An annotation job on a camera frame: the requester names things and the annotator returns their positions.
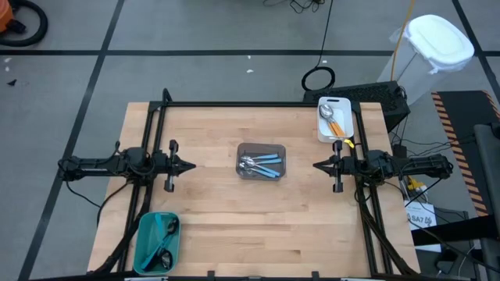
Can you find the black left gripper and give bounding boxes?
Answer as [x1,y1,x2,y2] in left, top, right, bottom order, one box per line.
[154,140,196,193]

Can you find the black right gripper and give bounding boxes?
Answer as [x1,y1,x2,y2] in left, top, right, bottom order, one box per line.
[312,140,356,193]

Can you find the silver spoon orange handle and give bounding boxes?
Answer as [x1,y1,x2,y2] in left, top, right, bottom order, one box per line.
[323,105,348,137]
[322,105,346,137]
[320,104,339,137]
[320,104,343,137]

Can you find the white plastic bin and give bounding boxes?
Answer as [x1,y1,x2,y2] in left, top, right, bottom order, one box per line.
[316,96,355,144]

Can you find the grey translucent plastic bin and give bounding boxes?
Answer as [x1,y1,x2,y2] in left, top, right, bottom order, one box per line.
[235,142,287,181]

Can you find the teal plastic bin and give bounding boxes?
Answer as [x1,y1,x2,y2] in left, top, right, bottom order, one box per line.
[132,211,183,276]

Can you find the power strip yellow plugs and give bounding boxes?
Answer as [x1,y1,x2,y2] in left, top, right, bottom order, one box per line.
[405,177,430,196]

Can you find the white paper label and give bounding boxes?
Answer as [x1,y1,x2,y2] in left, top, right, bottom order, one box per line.
[404,199,442,253]

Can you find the black metal beam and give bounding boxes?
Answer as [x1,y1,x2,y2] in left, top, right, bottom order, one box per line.
[409,213,500,247]

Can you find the black mat striped edge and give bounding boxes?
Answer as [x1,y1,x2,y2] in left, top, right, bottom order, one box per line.
[430,90,500,218]

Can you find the dark grey stand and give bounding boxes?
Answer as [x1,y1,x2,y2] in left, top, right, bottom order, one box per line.
[473,123,500,281]

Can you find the white lidded trash bin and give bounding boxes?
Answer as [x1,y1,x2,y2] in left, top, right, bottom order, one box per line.
[377,14,476,105]

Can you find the orange vacuum cleaner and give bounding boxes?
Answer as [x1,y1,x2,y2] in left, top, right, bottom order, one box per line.
[0,0,15,34]

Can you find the black coiled cable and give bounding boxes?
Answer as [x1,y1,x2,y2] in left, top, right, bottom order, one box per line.
[300,0,337,93]

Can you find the black metal table frame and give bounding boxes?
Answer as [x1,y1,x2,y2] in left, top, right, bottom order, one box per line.
[87,87,421,281]

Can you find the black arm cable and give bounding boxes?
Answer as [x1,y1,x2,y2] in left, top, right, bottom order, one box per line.
[95,181,132,228]

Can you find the yellow cable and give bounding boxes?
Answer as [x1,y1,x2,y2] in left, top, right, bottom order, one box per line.
[390,0,417,81]

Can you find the black vacuum hose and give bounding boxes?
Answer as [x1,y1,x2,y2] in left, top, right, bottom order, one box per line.
[0,0,49,48]

